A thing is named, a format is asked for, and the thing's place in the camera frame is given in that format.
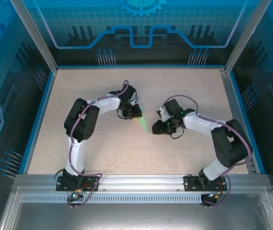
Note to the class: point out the aluminium frame post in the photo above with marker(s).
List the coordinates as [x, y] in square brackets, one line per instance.
[247, 31]
[34, 36]

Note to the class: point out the aluminium mounting rail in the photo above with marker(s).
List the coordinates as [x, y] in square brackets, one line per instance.
[141, 180]

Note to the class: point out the blue printed gear panel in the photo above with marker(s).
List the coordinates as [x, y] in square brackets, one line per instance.
[138, 24]

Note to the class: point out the aluminium side rail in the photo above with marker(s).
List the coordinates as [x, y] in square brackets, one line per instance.
[237, 119]

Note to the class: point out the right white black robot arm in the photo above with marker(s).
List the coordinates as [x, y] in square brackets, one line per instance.
[213, 170]

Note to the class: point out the slotted aluminium strip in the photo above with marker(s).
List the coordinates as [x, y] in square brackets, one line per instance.
[138, 198]

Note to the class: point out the light green paper sheet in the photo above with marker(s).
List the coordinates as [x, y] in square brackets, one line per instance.
[144, 123]

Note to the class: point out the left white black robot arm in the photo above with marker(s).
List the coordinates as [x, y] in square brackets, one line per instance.
[76, 153]

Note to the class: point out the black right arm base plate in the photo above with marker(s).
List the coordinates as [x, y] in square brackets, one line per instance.
[190, 183]

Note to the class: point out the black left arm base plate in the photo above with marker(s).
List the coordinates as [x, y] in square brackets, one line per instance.
[63, 185]

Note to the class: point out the blue printed side panel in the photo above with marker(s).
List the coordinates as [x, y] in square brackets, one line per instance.
[270, 95]
[2, 95]

